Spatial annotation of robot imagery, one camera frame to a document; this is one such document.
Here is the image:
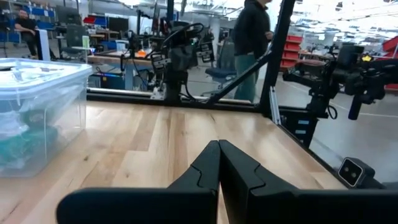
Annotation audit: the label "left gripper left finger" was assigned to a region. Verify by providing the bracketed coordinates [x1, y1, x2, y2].
[55, 139, 221, 224]

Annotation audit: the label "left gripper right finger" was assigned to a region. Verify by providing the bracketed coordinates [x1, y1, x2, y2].
[219, 139, 398, 224]

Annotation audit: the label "teal green bandage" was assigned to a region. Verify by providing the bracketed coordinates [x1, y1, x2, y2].
[0, 126, 60, 169]

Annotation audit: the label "clear lid with black handle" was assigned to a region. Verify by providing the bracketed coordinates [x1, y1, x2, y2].
[0, 58, 93, 93]

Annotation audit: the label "grey office chair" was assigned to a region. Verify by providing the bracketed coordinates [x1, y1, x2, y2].
[204, 40, 238, 93]

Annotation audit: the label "person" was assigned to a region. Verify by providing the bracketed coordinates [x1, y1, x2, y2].
[14, 9, 40, 58]
[231, 0, 275, 103]

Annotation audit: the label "wooden desk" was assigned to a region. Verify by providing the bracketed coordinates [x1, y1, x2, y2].
[87, 49, 154, 91]

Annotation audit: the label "black computer tower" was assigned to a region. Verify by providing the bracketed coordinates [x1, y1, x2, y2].
[88, 72, 127, 91]

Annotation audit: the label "black box with blue labels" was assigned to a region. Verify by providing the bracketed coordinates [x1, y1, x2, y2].
[279, 107, 320, 147]

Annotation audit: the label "red shelf bins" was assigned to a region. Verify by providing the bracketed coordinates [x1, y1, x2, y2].
[279, 34, 303, 70]

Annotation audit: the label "clear plastic container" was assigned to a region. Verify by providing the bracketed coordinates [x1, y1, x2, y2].
[0, 58, 93, 178]

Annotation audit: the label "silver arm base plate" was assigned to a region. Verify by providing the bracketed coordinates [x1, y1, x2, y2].
[151, 86, 166, 101]

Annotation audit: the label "black table-level camera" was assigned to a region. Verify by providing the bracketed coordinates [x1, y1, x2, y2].
[337, 157, 386, 190]

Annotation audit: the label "black metal table frame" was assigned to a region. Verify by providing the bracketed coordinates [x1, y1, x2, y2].
[86, 0, 386, 190]

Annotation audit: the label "silver metal bracket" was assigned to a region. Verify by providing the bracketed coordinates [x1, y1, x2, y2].
[269, 86, 282, 125]

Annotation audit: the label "white floor post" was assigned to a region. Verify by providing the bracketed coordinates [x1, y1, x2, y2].
[34, 29, 51, 62]

